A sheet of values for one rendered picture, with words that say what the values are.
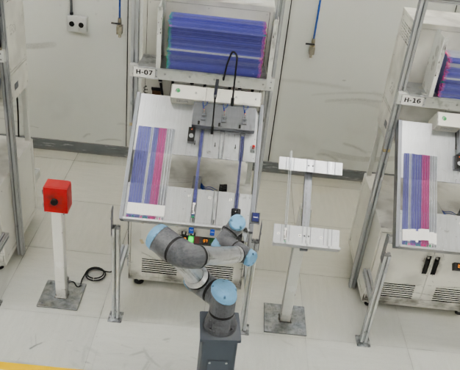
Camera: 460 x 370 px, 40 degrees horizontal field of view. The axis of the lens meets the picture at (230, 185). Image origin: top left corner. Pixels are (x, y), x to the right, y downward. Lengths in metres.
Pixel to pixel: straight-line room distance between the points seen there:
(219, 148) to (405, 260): 1.31
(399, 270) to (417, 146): 0.79
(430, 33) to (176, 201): 1.63
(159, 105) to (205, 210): 0.64
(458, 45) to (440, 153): 0.59
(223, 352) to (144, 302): 1.04
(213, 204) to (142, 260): 0.74
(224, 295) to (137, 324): 1.07
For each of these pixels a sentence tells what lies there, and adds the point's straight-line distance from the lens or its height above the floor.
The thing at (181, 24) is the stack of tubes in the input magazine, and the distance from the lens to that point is 3.30.
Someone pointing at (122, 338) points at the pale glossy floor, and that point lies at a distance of 3.66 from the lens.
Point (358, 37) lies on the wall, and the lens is 4.93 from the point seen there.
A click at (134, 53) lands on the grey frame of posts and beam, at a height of 1.43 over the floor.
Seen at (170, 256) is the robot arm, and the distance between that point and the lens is 2.47.
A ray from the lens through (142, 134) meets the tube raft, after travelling 3.41.
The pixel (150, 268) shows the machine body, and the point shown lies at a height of 0.16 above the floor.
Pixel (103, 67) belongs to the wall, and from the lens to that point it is 5.09.
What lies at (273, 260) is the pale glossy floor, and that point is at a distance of 4.30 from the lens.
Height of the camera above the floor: 2.57
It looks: 30 degrees down
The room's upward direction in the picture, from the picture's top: 6 degrees clockwise
